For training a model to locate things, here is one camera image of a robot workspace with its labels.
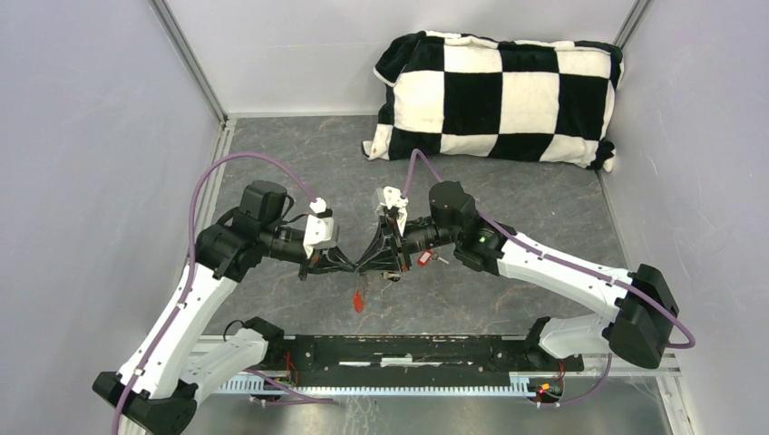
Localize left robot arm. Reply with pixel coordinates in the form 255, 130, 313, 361
92, 181, 353, 434

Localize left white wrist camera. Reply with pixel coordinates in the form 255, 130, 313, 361
303, 197, 339, 258

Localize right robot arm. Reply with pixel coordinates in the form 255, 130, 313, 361
355, 181, 680, 370

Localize red grey keyring holder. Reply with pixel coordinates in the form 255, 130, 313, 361
352, 274, 368, 314

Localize small black key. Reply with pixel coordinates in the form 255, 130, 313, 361
382, 272, 403, 283

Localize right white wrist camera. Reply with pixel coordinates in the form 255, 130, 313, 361
373, 186, 409, 219

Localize blue white cable duct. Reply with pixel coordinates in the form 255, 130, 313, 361
214, 373, 561, 399

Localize red tag key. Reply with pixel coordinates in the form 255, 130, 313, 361
417, 250, 450, 266

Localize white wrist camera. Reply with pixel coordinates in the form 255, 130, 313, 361
303, 197, 339, 258
373, 186, 409, 219

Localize black white checkered pillow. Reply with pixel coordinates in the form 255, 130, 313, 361
362, 31, 624, 171

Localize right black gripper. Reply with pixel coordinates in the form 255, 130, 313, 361
355, 217, 459, 275

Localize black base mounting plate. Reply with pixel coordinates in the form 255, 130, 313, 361
249, 335, 585, 388

